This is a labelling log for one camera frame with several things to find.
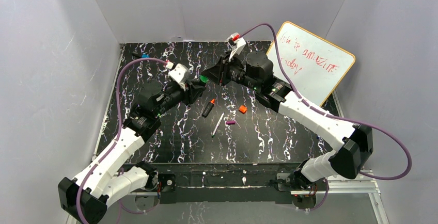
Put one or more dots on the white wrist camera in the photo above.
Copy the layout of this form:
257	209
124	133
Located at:
237	45
180	73

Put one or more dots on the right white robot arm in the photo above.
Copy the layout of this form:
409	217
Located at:
351	143

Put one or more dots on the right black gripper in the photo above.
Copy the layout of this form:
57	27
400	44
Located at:
223	73

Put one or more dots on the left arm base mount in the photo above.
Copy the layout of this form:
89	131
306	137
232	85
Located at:
149	197

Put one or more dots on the whiteboard with orange frame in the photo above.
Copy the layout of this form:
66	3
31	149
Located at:
314	65

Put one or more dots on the purple pen cap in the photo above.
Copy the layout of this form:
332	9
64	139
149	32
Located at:
231	122

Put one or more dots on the orange highlighter cap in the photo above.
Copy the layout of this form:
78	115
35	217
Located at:
242	109

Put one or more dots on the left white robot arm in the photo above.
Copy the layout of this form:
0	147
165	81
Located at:
88	195

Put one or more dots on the green highlighter cap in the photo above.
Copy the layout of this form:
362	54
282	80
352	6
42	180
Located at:
203	79

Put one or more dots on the blue capped black marker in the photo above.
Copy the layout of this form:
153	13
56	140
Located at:
140	55

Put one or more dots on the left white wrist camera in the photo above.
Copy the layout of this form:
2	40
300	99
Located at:
180	73

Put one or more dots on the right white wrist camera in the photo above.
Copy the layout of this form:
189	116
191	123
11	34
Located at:
237	45

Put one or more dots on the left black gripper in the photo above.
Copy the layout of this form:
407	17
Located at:
191	92

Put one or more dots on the aluminium frame rail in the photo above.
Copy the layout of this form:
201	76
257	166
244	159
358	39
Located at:
361	185

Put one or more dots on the orange black highlighter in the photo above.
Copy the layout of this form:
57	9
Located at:
208	107

